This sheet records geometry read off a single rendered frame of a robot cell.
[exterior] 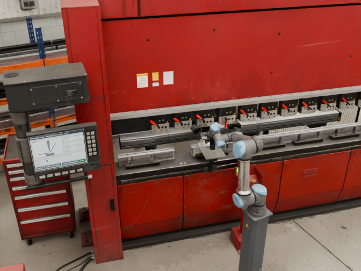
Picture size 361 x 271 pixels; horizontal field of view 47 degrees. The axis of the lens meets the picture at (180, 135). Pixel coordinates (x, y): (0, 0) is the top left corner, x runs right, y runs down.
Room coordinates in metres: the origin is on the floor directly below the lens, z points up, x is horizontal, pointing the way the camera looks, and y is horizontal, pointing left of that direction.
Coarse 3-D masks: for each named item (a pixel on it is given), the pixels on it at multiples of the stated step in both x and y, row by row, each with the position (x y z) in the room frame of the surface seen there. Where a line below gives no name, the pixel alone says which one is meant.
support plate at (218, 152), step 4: (200, 144) 3.21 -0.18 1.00; (200, 148) 3.14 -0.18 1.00; (204, 148) 3.14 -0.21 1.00; (208, 148) 3.14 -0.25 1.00; (216, 148) 3.14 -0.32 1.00; (220, 148) 3.14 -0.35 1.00; (204, 152) 3.07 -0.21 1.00; (208, 152) 3.07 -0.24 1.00; (212, 152) 3.07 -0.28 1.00; (216, 152) 3.07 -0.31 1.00; (220, 152) 3.07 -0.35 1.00; (204, 156) 3.01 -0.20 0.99; (208, 156) 3.00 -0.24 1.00; (212, 156) 3.00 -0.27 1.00; (216, 156) 3.00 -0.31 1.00; (220, 156) 3.00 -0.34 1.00; (224, 156) 3.01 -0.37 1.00
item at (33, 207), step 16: (16, 160) 2.96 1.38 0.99; (16, 176) 2.96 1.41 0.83; (64, 176) 3.05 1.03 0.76; (16, 192) 2.95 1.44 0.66; (32, 192) 2.98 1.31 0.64; (48, 192) 3.00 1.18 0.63; (64, 192) 3.05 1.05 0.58; (16, 208) 2.94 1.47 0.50; (32, 208) 2.96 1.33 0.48; (48, 208) 3.01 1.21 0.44; (64, 208) 3.05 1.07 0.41; (32, 224) 2.97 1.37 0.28; (48, 224) 3.00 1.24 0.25; (64, 224) 3.04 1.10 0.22
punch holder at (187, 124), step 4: (180, 112) 3.16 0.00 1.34; (184, 112) 3.17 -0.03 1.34; (188, 112) 3.18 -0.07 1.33; (172, 116) 3.22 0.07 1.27; (176, 116) 3.15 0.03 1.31; (180, 116) 3.16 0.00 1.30; (184, 116) 3.17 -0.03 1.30; (188, 116) 3.18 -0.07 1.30; (180, 120) 3.16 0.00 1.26; (184, 120) 3.17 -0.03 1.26; (188, 120) 3.18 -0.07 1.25; (176, 124) 3.15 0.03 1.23; (180, 124) 3.16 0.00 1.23; (184, 124) 3.18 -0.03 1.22; (188, 124) 3.19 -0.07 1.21; (176, 128) 3.15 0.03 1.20; (180, 128) 3.16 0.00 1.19; (184, 128) 3.17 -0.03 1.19; (188, 128) 3.17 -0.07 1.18
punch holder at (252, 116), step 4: (252, 104) 3.33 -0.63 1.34; (256, 104) 3.33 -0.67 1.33; (240, 108) 3.32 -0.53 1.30; (244, 108) 3.31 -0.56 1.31; (248, 108) 3.32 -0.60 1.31; (252, 108) 3.33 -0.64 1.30; (256, 108) 3.34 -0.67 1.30; (240, 112) 3.31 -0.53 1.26; (248, 112) 3.32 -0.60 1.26; (252, 112) 3.33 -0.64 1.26; (256, 112) 3.34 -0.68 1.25; (240, 116) 3.31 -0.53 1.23; (244, 116) 3.31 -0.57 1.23; (248, 116) 3.31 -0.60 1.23; (252, 116) 3.34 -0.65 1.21; (240, 120) 3.32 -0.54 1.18; (244, 120) 3.31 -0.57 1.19; (248, 120) 3.32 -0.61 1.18; (252, 120) 3.33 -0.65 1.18
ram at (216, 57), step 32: (128, 32) 3.06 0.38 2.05; (160, 32) 3.12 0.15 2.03; (192, 32) 3.19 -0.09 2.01; (224, 32) 3.25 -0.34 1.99; (256, 32) 3.32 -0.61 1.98; (288, 32) 3.39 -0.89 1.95; (320, 32) 3.47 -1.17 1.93; (352, 32) 3.55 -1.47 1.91; (128, 64) 3.06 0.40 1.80; (160, 64) 3.12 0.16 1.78; (192, 64) 3.19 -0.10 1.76; (224, 64) 3.26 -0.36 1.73; (256, 64) 3.33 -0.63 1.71; (288, 64) 3.40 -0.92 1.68; (320, 64) 3.48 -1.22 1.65; (352, 64) 3.56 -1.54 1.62; (128, 96) 3.05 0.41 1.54; (160, 96) 3.12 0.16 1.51; (192, 96) 3.19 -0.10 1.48; (224, 96) 3.26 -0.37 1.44; (256, 96) 3.33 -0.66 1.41
